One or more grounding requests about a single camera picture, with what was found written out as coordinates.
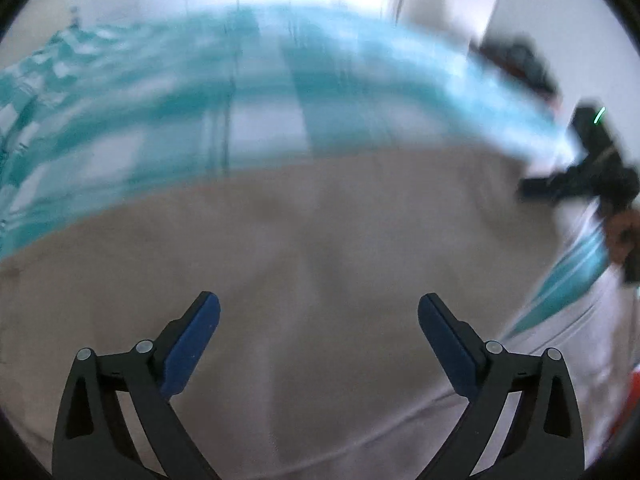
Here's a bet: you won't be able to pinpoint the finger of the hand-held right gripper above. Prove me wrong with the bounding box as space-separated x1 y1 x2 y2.
517 152 608 206

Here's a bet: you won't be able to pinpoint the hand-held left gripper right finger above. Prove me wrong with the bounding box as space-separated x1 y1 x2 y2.
415 293 585 480

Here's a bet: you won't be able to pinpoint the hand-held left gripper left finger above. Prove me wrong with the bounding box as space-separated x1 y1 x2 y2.
51 291 221 480

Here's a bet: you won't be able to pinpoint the beige pants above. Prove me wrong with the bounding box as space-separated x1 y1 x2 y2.
0 147 576 480

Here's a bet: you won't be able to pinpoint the person's right hand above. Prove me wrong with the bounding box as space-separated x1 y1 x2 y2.
601 206 640 267

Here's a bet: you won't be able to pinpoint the dark clothes pile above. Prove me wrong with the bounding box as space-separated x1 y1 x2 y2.
477 34 561 107

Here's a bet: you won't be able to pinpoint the teal checked blanket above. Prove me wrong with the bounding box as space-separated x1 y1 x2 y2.
0 2 616 336

